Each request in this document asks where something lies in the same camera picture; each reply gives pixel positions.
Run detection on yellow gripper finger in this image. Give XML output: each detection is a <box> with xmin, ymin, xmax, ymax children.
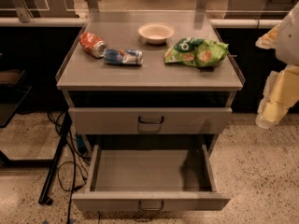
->
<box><xmin>255</xmin><ymin>71</ymin><xmax>288</xmax><ymax>129</ymax></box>
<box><xmin>255</xmin><ymin>25</ymin><xmax>279</xmax><ymax>49</ymax></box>

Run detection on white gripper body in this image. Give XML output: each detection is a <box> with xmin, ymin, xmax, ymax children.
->
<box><xmin>280</xmin><ymin>64</ymin><xmax>299</xmax><ymax>107</ymax></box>

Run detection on grey drawer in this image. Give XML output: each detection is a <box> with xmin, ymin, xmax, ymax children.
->
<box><xmin>68</xmin><ymin>107</ymin><xmax>232</xmax><ymax>134</ymax></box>
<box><xmin>73</xmin><ymin>146</ymin><xmax>230</xmax><ymax>212</ymax></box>

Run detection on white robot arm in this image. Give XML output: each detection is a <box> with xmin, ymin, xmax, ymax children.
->
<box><xmin>255</xmin><ymin>3</ymin><xmax>299</xmax><ymax>129</ymax></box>

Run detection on grey drawer cabinet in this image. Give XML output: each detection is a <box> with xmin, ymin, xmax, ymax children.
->
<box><xmin>57</xmin><ymin>11</ymin><xmax>244</xmax><ymax>147</ymax></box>

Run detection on grey top drawer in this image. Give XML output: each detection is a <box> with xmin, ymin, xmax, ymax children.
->
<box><xmin>68</xmin><ymin>107</ymin><xmax>232</xmax><ymax>134</ymax></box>

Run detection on green chip bag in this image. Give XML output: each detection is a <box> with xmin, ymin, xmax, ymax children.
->
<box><xmin>164</xmin><ymin>37</ymin><xmax>229</xmax><ymax>68</ymax></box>

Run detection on white paper bowl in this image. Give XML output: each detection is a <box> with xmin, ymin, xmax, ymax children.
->
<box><xmin>138</xmin><ymin>22</ymin><xmax>175</xmax><ymax>45</ymax></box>

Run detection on crushed blue soda can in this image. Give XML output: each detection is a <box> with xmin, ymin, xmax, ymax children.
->
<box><xmin>104</xmin><ymin>49</ymin><xmax>143</xmax><ymax>65</ymax></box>

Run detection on crushed red soda can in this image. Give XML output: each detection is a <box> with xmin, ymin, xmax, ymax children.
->
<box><xmin>79</xmin><ymin>33</ymin><xmax>107</xmax><ymax>58</ymax></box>

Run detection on black stand leg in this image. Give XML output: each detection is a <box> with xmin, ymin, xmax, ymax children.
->
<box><xmin>38</xmin><ymin>113</ymin><xmax>71</xmax><ymax>205</ymax></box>

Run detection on black floor cables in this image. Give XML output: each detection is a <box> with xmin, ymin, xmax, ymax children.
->
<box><xmin>46</xmin><ymin>110</ymin><xmax>102</xmax><ymax>224</ymax></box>

